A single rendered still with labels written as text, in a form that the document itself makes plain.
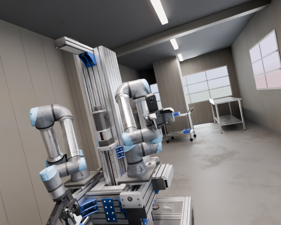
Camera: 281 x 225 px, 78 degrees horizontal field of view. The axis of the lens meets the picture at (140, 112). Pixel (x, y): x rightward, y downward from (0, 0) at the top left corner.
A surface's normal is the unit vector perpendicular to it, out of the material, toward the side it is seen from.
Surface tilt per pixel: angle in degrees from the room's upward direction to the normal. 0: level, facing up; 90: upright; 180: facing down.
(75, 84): 90
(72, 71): 90
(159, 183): 90
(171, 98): 90
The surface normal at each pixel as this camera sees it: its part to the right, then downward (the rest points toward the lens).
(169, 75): -0.30, 0.11
